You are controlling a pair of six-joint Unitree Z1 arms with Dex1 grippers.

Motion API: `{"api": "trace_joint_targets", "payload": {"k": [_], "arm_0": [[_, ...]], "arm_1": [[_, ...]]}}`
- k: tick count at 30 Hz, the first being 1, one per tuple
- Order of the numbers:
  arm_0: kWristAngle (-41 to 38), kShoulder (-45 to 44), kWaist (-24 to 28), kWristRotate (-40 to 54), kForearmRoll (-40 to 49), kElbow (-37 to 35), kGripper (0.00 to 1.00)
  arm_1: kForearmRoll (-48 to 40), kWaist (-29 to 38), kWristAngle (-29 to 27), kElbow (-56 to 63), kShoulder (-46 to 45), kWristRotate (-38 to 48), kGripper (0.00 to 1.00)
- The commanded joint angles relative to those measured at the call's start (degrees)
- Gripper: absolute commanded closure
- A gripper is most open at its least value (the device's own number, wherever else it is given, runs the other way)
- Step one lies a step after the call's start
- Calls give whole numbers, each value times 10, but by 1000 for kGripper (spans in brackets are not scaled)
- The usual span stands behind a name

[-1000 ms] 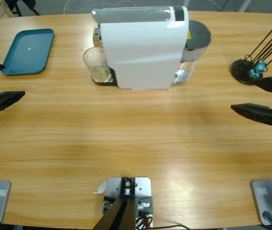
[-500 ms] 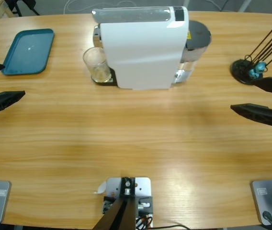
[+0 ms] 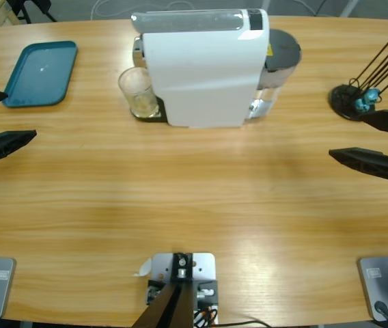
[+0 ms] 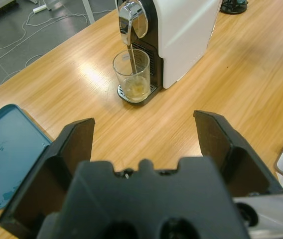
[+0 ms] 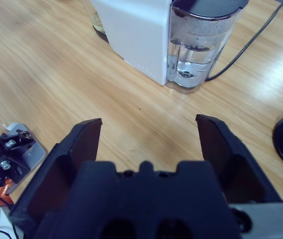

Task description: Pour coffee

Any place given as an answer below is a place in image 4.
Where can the teal plastic tray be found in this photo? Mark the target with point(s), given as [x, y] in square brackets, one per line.
[9, 154]

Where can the white capsule coffee machine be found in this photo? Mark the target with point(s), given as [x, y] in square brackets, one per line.
[181, 37]

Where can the clear drinking glass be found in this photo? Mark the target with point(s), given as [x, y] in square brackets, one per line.
[121, 72]

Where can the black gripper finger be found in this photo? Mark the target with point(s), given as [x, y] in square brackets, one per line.
[54, 174]
[236, 164]

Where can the white metal leg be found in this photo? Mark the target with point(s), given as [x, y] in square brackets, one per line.
[88, 11]

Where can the black capsule holder stand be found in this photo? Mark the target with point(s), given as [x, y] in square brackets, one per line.
[232, 9]

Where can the white power strip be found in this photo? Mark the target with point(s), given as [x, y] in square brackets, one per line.
[40, 9]

